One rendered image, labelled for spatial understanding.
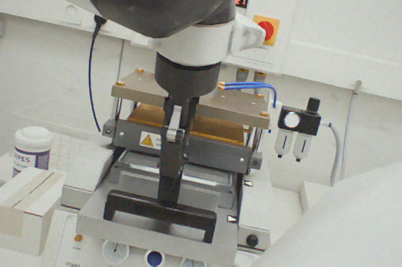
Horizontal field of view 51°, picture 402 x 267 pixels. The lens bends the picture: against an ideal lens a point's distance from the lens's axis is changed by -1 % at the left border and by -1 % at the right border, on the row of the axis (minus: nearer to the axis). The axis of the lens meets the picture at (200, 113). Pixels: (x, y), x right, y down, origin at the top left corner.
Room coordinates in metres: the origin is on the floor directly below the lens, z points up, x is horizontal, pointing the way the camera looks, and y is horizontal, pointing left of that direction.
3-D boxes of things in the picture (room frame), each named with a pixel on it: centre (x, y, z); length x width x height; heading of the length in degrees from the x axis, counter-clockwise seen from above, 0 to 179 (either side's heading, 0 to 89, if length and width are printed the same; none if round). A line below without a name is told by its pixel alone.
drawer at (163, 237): (0.66, 0.02, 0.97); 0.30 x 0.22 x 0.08; 178
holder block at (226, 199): (0.70, 0.02, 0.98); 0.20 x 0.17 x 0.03; 88
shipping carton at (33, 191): (0.79, 0.30, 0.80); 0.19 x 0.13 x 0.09; 174
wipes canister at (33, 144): (0.96, 0.38, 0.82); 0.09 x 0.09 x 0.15
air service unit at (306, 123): (0.90, -0.21, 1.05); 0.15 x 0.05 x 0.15; 88
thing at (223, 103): (0.81, 0.00, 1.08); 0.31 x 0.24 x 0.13; 88
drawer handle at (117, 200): (0.52, 0.02, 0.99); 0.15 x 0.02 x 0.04; 88
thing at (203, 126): (0.78, 0.01, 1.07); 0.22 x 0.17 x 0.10; 88
